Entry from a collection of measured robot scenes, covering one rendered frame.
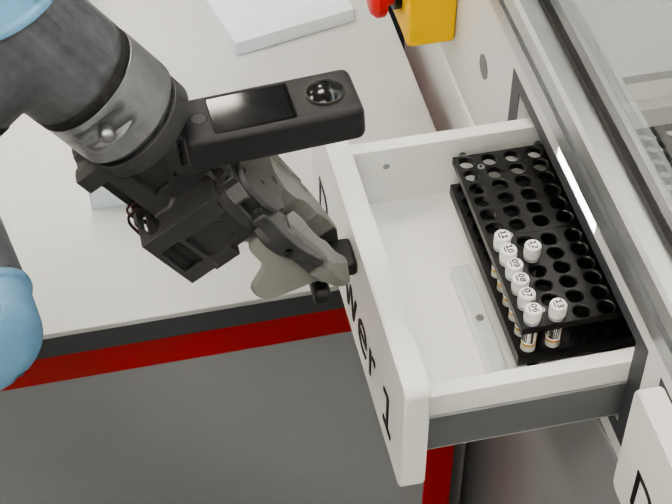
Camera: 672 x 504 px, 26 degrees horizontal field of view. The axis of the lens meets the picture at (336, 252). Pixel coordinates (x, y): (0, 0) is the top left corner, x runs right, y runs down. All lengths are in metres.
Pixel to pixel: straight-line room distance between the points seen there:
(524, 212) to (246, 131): 0.27
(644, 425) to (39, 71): 0.43
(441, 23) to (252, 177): 0.41
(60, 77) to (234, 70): 0.59
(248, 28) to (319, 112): 0.53
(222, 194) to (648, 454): 0.32
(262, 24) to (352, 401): 0.38
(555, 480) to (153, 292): 0.37
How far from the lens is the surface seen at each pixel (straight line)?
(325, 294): 1.01
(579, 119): 1.03
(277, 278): 0.99
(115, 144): 0.88
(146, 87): 0.87
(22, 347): 0.76
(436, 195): 1.18
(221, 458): 1.39
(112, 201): 1.29
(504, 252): 1.04
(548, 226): 1.08
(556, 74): 1.06
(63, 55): 0.84
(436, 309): 1.10
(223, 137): 0.90
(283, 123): 0.91
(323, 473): 1.44
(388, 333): 0.96
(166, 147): 0.89
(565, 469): 1.21
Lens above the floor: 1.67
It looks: 47 degrees down
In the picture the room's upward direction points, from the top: straight up
